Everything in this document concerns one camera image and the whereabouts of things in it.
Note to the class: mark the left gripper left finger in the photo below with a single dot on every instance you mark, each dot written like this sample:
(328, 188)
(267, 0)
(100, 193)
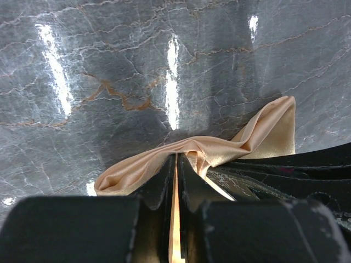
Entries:
(151, 243)

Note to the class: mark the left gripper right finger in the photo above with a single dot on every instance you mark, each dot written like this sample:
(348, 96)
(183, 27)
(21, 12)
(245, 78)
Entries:
(206, 218)

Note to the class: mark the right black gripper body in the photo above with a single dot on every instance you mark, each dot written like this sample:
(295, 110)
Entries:
(322, 175)

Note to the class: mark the peach cloth napkin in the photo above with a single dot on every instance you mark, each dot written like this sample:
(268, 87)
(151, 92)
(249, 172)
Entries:
(269, 133)

